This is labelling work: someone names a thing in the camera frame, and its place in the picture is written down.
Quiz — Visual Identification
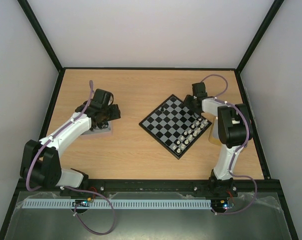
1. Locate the black white chess board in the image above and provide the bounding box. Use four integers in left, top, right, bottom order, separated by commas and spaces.
139, 94, 212, 159

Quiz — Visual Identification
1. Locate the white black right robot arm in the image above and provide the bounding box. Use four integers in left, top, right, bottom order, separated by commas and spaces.
183, 82, 252, 196

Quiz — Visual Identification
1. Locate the grey tray of black pieces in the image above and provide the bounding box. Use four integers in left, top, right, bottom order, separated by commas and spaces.
79, 121, 113, 139

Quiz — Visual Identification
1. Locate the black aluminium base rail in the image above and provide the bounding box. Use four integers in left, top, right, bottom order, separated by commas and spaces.
15, 177, 282, 198

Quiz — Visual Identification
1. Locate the light blue slotted cable duct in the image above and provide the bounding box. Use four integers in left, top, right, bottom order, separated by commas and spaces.
22, 198, 212, 210

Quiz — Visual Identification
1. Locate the metal tray of white pieces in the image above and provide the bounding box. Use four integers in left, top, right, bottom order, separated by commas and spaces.
208, 116, 222, 147

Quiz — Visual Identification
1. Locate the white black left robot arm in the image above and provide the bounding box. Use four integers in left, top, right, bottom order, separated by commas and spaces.
20, 89, 121, 191

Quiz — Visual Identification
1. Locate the black enclosure frame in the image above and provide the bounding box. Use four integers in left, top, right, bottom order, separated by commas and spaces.
0, 0, 298, 240

